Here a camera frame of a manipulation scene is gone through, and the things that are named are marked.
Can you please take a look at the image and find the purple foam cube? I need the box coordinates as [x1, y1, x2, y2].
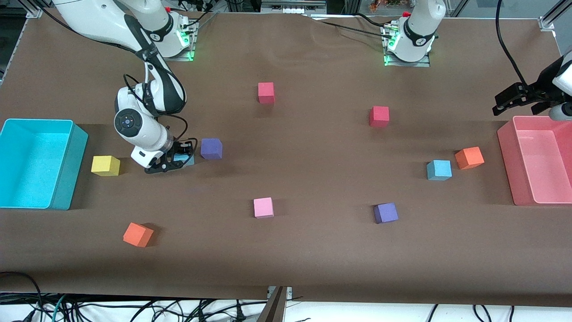
[200, 138, 223, 160]
[374, 203, 399, 224]

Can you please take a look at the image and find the yellow foam cube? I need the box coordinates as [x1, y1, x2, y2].
[91, 156, 121, 177]

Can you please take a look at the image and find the orange foam cube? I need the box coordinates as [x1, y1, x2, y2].
[455, 147, 485, 170]
[123, 222, 154, 248]

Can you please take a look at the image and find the pink plastic bin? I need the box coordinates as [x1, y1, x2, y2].
[497, 116, 572, 206]

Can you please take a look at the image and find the red foam cube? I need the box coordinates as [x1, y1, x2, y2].
[369, 106, 390, 128]
[258, 82, 275, 104]

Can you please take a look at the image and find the pink foam cube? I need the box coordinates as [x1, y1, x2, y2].
[253, 197, 274, 219]

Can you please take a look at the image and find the cyan plastic bin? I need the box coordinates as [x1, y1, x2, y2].
[0, 119, 88, 211]

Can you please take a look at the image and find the orange background clutter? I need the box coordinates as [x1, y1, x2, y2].
[369, 0, 405, 12]

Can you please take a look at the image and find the brown paper table cover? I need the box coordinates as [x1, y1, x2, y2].
[0, 9, 572, 307]

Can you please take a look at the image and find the grey equipment box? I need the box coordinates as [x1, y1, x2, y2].
[261, 0, 327, 14]

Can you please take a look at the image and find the dark brown beam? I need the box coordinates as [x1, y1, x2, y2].
[257, 287, 286, 322]

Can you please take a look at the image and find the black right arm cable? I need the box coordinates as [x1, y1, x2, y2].
[123, 74, 188, 150]

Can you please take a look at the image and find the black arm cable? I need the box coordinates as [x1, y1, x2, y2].
[495, 0, 530, 88]
[123, 74, 188, 150]

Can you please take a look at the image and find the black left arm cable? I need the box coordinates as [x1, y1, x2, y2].
[495, 0, 530, 88]

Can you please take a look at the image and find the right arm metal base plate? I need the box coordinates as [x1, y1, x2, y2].
[163, 20, 198, 62]

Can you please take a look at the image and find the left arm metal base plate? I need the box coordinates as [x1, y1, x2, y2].
[382, 25, 432, 68]

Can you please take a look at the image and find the black tangled floor cable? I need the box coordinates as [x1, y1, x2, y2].
[63, 297, 269, 322]

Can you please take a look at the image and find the black cable on table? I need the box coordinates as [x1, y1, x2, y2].
[304, 16, 390, 36]
[355, 13, 395, 27]

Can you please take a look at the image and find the black looped floor cable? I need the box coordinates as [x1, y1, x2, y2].
[0, 271, 44, 322]

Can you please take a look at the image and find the teal floor cable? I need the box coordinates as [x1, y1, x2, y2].
[50, 294, 68, 322]

